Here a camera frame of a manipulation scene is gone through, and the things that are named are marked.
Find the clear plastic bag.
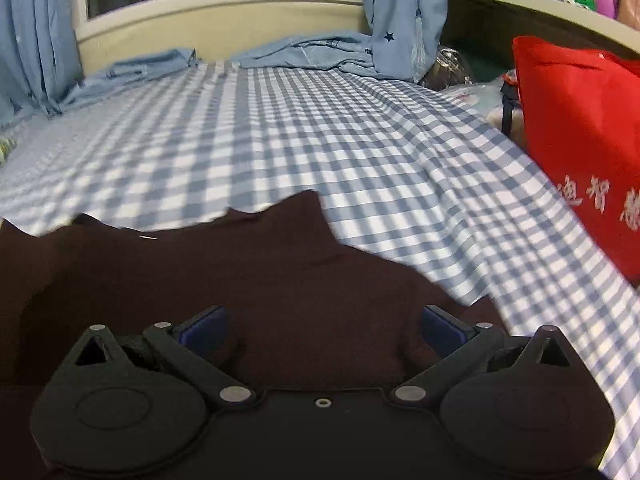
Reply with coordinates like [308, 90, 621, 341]
[424, 46, 474, 93]

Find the white plastic bundle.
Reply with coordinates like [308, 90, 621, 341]
[447, 76, 523, 141]

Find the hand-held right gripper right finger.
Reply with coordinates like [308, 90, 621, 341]
[390, 304, 587, 406]

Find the white wall shelf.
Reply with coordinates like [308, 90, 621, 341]
[446, 0, 640, 61]

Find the red tote bag with characters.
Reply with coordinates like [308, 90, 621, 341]
[511, 35, 640, 284]

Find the blue white checked bed sheet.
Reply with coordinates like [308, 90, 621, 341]
[0, 57, 640, 480]

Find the blue star curtain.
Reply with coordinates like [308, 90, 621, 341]
[0, 0, 202, 127]
[237, 0, 449, 82]

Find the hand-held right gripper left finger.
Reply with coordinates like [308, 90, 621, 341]
[57, 305, 257, 406]

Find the maroon printed sweatshirt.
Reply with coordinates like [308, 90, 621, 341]
[0, 190, 511, 480]

